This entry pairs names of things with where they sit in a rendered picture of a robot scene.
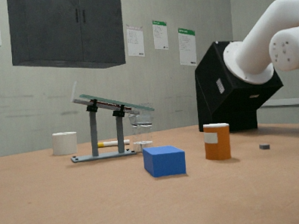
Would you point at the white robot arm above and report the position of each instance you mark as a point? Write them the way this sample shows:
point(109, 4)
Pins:
point(273, 39)

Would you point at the white cylinder with center hole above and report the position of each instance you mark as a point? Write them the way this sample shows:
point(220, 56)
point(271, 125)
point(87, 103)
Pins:
point(64, 143)

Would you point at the white cylinder with yellow end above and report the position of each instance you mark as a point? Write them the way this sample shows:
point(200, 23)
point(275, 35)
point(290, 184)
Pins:
point(113, 143)

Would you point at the orange pill bottle with white cap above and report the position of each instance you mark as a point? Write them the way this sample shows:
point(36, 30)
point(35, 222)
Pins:
point(217, 142)

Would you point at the clear glass vial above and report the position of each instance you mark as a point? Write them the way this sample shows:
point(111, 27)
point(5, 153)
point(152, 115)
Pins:
point(142, 137)

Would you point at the blue block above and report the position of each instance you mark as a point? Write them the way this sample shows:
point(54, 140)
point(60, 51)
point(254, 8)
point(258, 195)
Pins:
point(164, 161)

